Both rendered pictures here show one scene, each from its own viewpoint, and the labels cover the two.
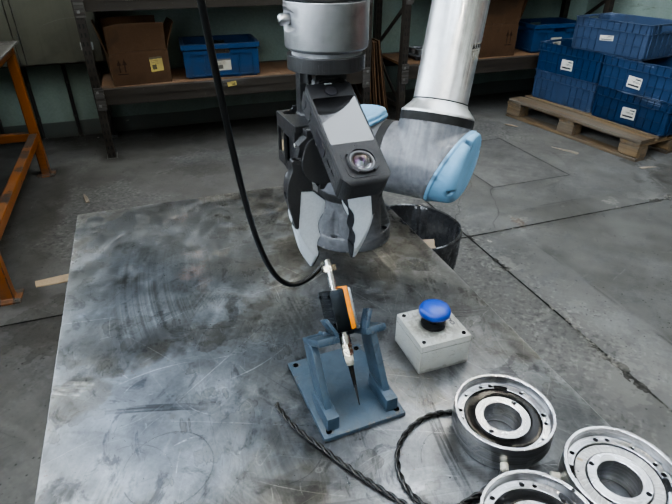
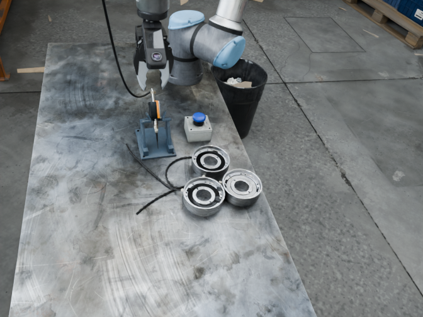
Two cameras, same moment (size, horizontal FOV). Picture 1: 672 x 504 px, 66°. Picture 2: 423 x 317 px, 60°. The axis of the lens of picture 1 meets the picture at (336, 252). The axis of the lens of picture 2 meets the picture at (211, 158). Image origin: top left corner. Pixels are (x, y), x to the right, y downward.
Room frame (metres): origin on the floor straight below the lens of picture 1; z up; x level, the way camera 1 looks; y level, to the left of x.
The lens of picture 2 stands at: (-0.35, -0.18, 1.54)
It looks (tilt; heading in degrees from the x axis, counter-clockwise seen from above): 44 degrees down; 0
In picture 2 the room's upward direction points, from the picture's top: 9 degrees clockwise
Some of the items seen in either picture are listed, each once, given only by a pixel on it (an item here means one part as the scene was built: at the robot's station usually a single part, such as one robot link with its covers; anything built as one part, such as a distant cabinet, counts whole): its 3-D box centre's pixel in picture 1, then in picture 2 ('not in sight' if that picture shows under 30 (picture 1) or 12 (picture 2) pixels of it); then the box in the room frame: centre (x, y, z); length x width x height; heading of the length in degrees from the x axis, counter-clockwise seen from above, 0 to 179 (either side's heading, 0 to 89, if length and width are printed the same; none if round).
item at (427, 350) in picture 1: (429, 333); (197, 127); (0.53, -0.12, 0.82); 0.08 x 0.07 x 0.05; 20
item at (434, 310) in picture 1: (433, 321); (198, 121); (0.52, -0.13, 0.85); 0.04 x 0.04 x 0.05
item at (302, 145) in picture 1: (323, 116); (152, 31); (0.50, 0.01, 1.12); 0.09 x 0.08 x 0.12; 22
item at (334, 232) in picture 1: (349, 208); (183, 62); (0.85, -0.03, 0.85); 0.15 x 0.15 x 0.10
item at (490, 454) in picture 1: (501, 422); (210, 163); (0.39, -0.18, 0.82); 0.10 x 0.10 x 0.04
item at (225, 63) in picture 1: (219, 55); not in sight; (3.86, 0.83, 0.56); 0.52 x 0.38 x 0.22; 107
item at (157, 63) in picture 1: (137, 49); not in sight; (3.65, 1.32, 0.64); 0.49 x 0.40 x 0.37; 115
